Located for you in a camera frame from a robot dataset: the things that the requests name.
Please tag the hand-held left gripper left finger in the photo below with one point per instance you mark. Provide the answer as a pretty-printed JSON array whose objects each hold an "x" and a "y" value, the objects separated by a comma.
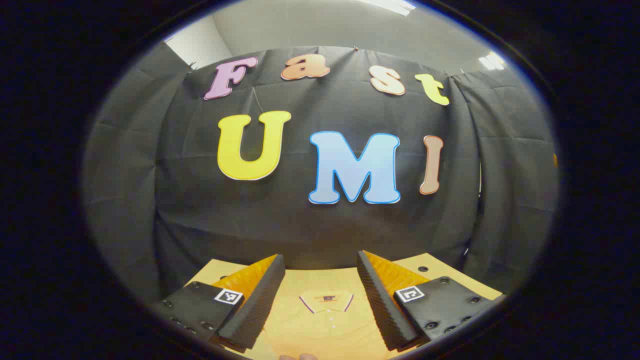
[{"x": 260, "y": 305}]

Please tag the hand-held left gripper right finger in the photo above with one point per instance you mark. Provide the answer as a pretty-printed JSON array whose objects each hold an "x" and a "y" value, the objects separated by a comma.
[{"x": 382, "y": 310}]

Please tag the orange T-shirt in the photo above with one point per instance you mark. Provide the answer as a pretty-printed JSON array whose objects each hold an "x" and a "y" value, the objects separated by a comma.
[{"x": 325, "y": 330}]

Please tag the black backdrop cloth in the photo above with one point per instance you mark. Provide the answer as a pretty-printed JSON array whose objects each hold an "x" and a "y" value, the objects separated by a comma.
[{"x": 300, "y": 230}]

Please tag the ceiling light panel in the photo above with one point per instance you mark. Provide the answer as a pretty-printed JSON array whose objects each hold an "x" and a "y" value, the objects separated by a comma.
[
  {"x": 492, "y": 61},
  {"x": 390, "y": 5}
]

